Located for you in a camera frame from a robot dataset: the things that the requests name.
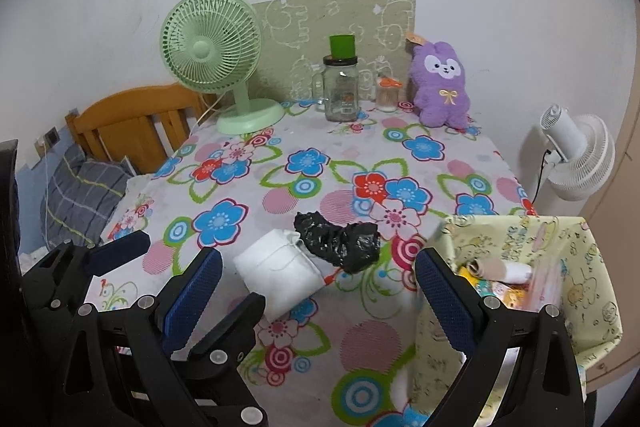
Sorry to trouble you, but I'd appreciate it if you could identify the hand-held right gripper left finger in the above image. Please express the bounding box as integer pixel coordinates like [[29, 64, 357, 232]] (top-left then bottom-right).
[[62, 247, 224, 427]]

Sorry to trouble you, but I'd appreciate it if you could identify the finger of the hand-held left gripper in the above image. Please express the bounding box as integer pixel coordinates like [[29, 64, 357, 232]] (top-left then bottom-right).
[[20, 229, 152, 383], [185, 292, 271, 427]]

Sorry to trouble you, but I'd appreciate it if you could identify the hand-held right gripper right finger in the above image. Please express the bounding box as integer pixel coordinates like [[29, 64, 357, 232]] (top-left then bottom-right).
[[414, 248, 587, 427]]

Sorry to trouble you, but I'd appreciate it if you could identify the beige cloth roll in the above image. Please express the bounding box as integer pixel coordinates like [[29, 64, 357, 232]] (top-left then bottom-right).
[[467, 257, 506, 280]]

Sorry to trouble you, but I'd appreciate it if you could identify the yellow orange soft toy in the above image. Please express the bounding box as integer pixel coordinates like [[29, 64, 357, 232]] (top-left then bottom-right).
[[457, 267, 531, 308]]

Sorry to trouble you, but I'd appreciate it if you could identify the white cloth roll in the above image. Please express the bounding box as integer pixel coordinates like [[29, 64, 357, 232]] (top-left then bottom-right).
[[500, 261, 533, 284]]

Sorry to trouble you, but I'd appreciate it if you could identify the black plastic bag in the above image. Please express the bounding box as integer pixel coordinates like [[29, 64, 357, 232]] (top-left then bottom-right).
[[293, 210, 382, 274]]

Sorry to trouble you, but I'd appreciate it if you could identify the yellow cartoon-print storage box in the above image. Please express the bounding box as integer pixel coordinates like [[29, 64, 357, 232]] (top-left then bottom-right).
[[410, 213, 625, 427]]

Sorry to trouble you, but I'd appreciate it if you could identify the grey plaid pillow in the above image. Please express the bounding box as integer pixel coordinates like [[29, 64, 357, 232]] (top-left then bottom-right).
[[40, 142, 136, 250]]

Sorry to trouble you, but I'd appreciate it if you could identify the wooden bed headboard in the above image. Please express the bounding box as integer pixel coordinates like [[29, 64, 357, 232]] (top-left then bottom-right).
[[65, 83, 221, 175]]

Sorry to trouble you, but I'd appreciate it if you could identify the floral tablecloth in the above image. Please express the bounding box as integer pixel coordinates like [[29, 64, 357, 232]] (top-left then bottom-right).
[[82, 97, 538, 427]]

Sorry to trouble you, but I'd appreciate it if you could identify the purple plush toy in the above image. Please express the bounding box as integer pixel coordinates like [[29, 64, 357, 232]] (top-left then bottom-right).
[[405, 32, 476, 129]]

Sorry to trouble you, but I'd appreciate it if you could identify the white standing fan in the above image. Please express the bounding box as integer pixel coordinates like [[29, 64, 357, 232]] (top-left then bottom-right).
[[539, 104, 616, 203]]

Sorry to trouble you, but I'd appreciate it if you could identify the beige door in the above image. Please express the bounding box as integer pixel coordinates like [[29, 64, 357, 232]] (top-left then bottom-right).
[[582, 72, 640, 393]]

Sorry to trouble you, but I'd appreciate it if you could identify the toothpick holder with orange lid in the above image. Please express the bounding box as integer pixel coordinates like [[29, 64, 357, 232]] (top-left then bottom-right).
[[375, 76, 403, 113]]

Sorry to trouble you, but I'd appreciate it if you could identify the green desk fan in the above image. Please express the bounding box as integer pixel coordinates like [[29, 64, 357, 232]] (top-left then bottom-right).
[[160, 0, 285, 135]]

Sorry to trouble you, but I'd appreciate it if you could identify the glass jar with black lid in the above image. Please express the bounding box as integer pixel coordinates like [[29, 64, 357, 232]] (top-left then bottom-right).
[[311, 54, 362, 123]]

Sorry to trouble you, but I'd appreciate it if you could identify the green plastic cup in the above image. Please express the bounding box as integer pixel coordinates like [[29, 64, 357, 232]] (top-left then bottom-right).
[[328, 34, 355, 59]]

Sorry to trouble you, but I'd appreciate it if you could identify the black fan cable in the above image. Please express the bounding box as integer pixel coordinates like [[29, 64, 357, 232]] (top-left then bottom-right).
[[530, 150, 551, 204]]

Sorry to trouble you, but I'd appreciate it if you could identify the white fan cable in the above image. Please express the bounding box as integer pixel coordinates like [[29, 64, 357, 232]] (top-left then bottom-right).
[[195, 94, 223, 128]]

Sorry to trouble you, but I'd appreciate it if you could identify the green cartoon wall sheet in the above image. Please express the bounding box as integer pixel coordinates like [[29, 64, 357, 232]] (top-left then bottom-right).
[[250, 0, 417, 103]]

